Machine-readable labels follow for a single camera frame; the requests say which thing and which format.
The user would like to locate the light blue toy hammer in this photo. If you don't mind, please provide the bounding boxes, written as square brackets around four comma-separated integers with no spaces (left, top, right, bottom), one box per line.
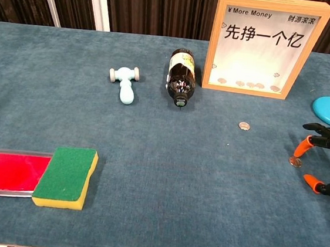
[106,64,142,106]

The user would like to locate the dark pleated curtain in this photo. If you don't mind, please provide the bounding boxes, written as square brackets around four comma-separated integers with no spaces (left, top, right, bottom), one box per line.
[0,0,330,57]

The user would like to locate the teal table cloth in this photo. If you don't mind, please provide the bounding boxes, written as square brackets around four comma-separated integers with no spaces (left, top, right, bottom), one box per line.
[0,19,330,247]

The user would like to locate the wooden coin bank frame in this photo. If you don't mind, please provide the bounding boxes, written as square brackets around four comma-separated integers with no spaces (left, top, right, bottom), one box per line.
[200,0,330,105]

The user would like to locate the green yellow sponge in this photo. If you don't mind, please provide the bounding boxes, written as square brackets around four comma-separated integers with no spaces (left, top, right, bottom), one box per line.
[31,143,100,213]

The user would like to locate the brown glass bottle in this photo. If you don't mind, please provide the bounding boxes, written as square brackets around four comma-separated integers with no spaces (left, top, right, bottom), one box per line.
[163,48,198,111]

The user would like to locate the clear case with red pad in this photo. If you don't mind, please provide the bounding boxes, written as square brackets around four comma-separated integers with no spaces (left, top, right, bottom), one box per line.
[0,147,54,202]

